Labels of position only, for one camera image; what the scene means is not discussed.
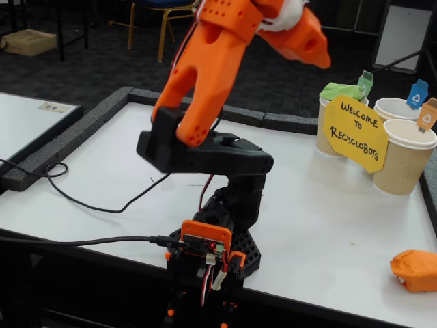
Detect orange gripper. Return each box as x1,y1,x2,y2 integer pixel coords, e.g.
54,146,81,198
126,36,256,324
254,5,333,68

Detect green paper wad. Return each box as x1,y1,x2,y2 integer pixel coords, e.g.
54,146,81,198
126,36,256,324
320,81,368,102

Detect black robot base clamp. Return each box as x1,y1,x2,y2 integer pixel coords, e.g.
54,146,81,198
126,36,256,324
163,227,263,328

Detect short grey foam border strip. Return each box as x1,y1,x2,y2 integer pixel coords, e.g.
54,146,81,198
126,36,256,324
263,112,320,136

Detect paper cup green bin tag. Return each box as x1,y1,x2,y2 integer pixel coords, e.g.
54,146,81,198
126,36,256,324
315,95,370,158

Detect black framed white panel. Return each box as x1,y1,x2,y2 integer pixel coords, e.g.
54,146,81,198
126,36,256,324
371,0,437,74

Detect yellow welcome sign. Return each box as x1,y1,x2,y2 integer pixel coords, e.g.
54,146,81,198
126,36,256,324
322,94,389,174

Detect paper cup blue bin tag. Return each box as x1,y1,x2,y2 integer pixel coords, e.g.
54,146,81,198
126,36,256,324
373,98,427,122

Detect paper cup orange bin tag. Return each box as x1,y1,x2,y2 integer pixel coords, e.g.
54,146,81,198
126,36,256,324
372,118,437,197

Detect orange paper wad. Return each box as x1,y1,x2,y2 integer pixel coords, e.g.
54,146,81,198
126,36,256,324
389,249,437,294

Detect black table legs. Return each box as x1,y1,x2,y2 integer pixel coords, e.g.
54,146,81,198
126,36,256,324
6,0,90,63

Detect small paper label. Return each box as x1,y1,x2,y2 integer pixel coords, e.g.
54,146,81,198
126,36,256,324
38,102,69,113

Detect cardboard box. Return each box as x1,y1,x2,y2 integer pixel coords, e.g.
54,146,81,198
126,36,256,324
0,29,58,57

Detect black framed white board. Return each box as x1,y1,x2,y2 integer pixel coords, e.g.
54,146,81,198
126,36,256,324
0,91,84,175

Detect gold frame blue chair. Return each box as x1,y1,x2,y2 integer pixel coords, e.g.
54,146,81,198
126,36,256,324
108,0,208,64

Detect thick black USB cable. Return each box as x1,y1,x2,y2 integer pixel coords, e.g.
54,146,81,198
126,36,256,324
0,228,187,249

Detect hanging servo wire bundle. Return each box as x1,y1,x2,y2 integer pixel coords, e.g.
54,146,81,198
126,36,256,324
199,254,228,308

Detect thin black cable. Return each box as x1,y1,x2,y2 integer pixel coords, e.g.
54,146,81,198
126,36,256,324
0,118,223,214

